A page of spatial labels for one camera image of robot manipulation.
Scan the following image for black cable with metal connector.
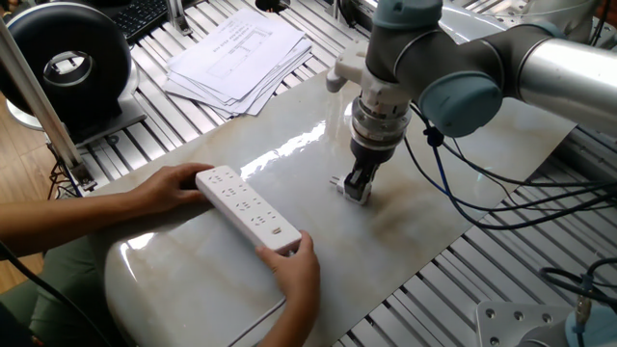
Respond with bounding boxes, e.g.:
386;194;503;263
538;257;617;314

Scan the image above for black and blue cable bundle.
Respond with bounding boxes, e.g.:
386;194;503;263
403;103;617;231

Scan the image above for black ring-shaped fan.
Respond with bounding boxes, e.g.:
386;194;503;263
0;1;148;146

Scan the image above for white plug-in bulb holder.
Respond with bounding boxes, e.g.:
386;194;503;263
329;173;373;206

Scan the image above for long aluminium frame post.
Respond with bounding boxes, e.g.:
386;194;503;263
0;18;97;192

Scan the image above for long thin black cable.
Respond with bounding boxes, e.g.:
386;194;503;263
0;240;112;347

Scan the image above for silver perforated metal plate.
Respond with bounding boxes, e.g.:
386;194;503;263
452;0;602;42

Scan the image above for glossy marble-pattern mat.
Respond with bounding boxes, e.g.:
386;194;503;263
89;0;578;347

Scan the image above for black round object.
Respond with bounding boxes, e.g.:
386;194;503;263
254;0;291;14

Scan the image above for person's right forearm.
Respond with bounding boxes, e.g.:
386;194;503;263
257;301;319;347

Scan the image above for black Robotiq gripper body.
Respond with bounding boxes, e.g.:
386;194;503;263
349;137;397;169

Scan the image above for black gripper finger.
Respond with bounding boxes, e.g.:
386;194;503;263
360;163;380;200
344;161;366;201

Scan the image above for short aluminium profile post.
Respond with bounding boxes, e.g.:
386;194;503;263
166;0;194;38

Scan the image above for person's left hand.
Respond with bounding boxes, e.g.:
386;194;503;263
129;162;216;217

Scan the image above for grey power strip cable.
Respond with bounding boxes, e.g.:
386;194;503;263
235;296;288;347

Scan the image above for black keyboard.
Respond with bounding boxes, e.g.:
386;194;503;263
103;0;170;44

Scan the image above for red and black wires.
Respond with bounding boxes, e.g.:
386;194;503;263
45;161;82;201

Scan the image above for person's right hand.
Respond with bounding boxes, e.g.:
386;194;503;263
254;229;323;314

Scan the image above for stack of printed papers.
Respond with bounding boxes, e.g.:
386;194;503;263
162;7;313;120

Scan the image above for person's left forearm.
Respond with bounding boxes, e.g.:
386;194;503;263
0;190;146;259

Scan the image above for green trousers leg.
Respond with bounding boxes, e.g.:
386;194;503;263
0;235;117;347

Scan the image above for white power strip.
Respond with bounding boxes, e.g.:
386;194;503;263
195;165;304;255

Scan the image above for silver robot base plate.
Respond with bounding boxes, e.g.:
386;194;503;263
475;301;573;347

